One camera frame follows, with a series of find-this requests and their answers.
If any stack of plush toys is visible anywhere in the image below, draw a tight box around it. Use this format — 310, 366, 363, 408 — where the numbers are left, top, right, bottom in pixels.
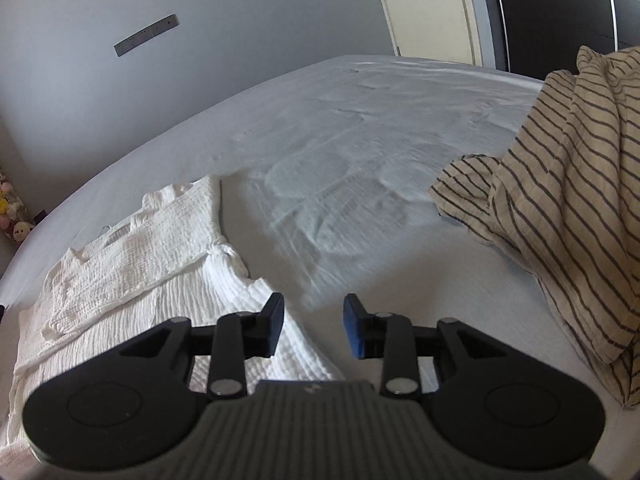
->
0, 169, 37, 245

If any grey wall strip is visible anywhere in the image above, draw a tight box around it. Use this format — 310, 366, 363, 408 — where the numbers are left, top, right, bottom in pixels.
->
114, 14, 179, 57

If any white crinkled garment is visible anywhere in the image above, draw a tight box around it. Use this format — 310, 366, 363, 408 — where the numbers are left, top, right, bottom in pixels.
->
5, 174, 346, 461

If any beige striped cloth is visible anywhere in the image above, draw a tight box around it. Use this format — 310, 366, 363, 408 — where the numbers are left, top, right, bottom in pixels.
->
429, 45, 640, 408

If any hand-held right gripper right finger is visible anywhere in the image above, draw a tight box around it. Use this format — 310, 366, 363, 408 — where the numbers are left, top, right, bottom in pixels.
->
342, 294, 511, 400

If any cream door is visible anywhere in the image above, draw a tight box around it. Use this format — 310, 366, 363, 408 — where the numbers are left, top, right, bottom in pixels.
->
369, 0, 483, 67

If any dark wardrobe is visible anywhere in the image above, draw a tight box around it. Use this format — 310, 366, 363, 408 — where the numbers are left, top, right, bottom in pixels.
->
480, 0, 640, 77

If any bed with grey sheet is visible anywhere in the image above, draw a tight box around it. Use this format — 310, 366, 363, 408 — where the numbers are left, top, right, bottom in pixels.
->
0, 54, 626, 461

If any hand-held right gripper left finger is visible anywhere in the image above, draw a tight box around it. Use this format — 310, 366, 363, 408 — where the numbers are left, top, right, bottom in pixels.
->
117, 292, 286, 401

